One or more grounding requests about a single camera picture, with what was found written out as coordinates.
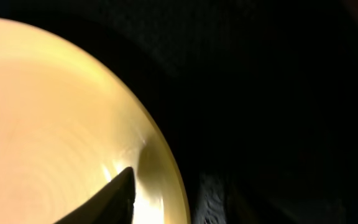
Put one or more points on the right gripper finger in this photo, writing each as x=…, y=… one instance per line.
x=113, y=204

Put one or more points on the yellow plate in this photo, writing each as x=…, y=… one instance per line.
x=68, y=127

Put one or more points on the black round tray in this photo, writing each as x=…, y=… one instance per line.
x=257, y=99

